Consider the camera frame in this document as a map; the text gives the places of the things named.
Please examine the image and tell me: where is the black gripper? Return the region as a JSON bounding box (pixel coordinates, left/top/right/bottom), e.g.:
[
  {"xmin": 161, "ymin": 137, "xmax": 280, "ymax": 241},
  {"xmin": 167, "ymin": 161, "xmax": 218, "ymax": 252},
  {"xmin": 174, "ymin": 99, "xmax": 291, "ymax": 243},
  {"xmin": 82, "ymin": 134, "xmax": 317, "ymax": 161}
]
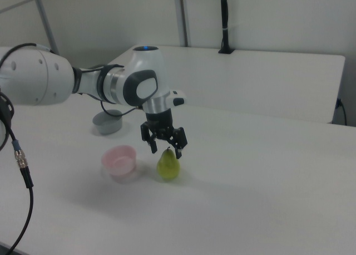
[{"xmin": 140, "ymin": 109, "xmax": 188, "ymax": 159}]

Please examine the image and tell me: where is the green pear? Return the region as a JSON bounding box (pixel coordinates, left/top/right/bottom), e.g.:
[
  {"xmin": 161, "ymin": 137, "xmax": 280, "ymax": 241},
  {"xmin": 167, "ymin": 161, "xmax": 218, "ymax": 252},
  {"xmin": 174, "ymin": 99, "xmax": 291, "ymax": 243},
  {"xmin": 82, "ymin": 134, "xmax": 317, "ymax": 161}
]
[{"xmin": 157, "ymin": 146, "xmax": 181, "ymax": 182}]

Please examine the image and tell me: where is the pink bowl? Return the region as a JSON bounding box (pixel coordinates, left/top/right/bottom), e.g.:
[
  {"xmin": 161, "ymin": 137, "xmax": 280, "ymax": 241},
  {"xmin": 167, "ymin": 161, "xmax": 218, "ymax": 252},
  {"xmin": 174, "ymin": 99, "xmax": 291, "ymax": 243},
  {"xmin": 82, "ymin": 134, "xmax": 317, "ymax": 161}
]
[{"xmin": 101, "ymin": 145, "xmax": 139, "ymax": 184}]

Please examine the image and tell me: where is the grey bowl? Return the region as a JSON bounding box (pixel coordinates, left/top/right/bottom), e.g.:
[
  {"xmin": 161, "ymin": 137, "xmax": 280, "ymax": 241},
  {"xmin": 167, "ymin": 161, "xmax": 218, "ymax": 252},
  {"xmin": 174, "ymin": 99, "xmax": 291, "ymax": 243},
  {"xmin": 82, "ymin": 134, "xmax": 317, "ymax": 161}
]
[{"xmin": 92, "ymin": 109, "xmax": 123, "ymax": 135}]

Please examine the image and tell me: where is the white adjacent table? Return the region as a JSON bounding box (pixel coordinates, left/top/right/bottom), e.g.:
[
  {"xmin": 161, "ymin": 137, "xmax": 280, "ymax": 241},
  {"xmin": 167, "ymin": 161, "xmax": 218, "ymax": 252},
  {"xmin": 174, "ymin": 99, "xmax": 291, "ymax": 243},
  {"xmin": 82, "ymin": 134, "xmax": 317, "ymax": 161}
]
[{"xmin": 107, "ymin": 45, "xmax": 346, "ymax": 125}]

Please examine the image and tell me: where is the black pole with clamp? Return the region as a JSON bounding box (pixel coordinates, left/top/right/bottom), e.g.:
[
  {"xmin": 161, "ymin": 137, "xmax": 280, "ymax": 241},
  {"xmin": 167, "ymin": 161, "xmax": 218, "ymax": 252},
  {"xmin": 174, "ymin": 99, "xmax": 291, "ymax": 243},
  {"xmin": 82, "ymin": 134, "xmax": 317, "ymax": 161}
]
[{"xmin": 218, "ymin": 0, "xmax": 235, "ymax": 55}]

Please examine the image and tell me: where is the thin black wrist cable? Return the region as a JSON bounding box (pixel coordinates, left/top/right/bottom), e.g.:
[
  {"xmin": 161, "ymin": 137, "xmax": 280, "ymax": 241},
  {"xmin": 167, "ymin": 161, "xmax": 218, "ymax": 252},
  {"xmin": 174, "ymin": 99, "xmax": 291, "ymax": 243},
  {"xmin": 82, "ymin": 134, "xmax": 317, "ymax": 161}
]
[{"xmin": 99, "ymin": 100, "xmax": 142, "ymax": 119}]

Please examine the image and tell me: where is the grey metal partition post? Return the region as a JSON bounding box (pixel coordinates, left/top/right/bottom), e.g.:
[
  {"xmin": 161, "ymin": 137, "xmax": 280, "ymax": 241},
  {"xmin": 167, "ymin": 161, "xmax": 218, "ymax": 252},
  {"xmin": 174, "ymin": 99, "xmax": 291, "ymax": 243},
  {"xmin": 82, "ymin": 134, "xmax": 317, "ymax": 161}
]
[
  {"xmin": 174, "ymin": 0, "xmax": 192, "ymax": 47},
  {"xmin": 32, "ymin": 0, "xmax": 61, "ymax": 55}
]

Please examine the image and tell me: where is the thick black cable with connector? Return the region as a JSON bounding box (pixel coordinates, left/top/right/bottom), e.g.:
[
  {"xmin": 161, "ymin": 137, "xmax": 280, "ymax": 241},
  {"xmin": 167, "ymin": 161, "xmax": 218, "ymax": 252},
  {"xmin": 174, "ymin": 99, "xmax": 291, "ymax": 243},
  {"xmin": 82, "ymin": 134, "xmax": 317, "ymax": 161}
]
[{"xmin": 0, "ymin": 91, "xmax": 36, "ymax": 255}]

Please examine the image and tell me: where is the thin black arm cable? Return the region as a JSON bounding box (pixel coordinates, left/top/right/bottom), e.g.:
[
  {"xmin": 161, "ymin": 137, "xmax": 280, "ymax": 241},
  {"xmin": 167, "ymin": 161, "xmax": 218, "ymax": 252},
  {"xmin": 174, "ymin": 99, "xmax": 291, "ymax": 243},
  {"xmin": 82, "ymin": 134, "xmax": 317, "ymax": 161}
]
[{"xmin": 0, "ymin": 42, "xmax": 58, "ymax": 69}]

